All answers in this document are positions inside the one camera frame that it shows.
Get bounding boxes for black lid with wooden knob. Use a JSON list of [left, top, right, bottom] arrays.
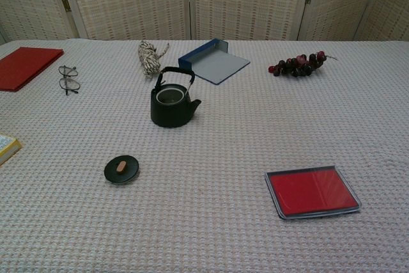
[[104, 154, 141, 185]]

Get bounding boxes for black cast iron teapot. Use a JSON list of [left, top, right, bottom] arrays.
[[150, 66, 203, 128]]

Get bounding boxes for white waffle weave tablecloth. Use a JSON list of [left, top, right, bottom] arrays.
[[0, 38, 409, 273]]

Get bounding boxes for open blue file box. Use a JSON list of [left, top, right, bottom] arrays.
[[178, 38, 251, 86]]

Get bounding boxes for dark red grape bunch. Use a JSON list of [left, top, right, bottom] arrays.
[[268, 50, 339, 78]]

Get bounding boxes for woven bamboo screen panel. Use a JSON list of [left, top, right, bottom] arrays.
[[354, 0, 409, 42], [297, 0, 384, 42], [57, 0, 192, 41], [187, 0, 313, 41], [0, 0, 79, 43]]

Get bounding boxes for red ink pad clear case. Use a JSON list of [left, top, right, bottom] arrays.
[[264, 166, 362, 221]]

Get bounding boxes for red flat folder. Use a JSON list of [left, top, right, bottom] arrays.
[[0, 47, 65, 93]]

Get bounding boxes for yellow printed cardboard box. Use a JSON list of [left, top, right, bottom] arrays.
[[0, 134, 23, 167]]

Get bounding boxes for coiled speckled rope bundle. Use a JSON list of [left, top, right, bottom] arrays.
[[137, 40, 170, 77]]

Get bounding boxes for thin metal frame eyeglasses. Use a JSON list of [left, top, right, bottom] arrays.
[[58, 65, 81, 96]]

